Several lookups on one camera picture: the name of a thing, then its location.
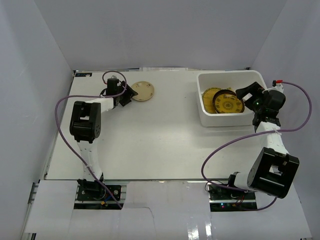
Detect beige round plate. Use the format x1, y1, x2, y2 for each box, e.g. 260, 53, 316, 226
131, 81, 155, 102

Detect brown yellow patterned plate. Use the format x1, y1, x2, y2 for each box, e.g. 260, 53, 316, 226
212, 89, 245, 114

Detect round bamboo plate green rim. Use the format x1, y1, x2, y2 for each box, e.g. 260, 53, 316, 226
202, 87, 221, 114

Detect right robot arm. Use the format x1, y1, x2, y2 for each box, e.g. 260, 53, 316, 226
225, 82, 300, 200

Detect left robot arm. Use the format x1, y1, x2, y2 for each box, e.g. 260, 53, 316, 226
69, 78, 138, 200

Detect white plastic bin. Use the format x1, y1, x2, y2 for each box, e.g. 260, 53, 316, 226
196, 70, 267, 127

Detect papers behind table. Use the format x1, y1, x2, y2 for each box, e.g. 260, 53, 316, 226
139, 67, 195, 72

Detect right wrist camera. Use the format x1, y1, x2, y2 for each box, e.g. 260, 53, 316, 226
272, 79, 284, 93

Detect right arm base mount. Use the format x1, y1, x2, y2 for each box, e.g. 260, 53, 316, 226
204, 184, 258, 213

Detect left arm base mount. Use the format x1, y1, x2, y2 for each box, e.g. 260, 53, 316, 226
74, 179, 124, 210

